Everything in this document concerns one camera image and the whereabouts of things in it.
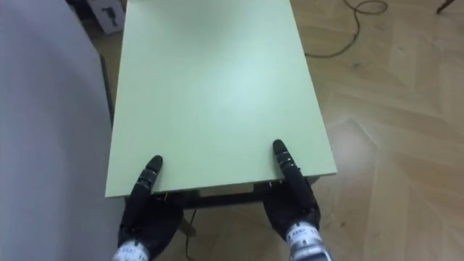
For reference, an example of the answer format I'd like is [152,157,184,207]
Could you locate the dark furniture leg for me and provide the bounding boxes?
[436,0,456,15]

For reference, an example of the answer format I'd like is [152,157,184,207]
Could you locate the black floor cable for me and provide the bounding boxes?
[304,0,389,59]

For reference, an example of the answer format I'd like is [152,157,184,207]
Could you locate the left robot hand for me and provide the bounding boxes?
[117,154,184,260]

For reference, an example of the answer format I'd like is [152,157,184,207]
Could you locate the white cardboard box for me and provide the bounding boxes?
[86,0,127,36]

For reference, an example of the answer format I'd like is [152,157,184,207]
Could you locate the thin black hanging cable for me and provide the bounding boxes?
[184,208,198,261]

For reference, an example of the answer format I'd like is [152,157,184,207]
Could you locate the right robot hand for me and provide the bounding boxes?
[262,138,321,241]

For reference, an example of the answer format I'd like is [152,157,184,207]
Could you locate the pale green top desk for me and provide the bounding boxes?
[104,0,338,210]

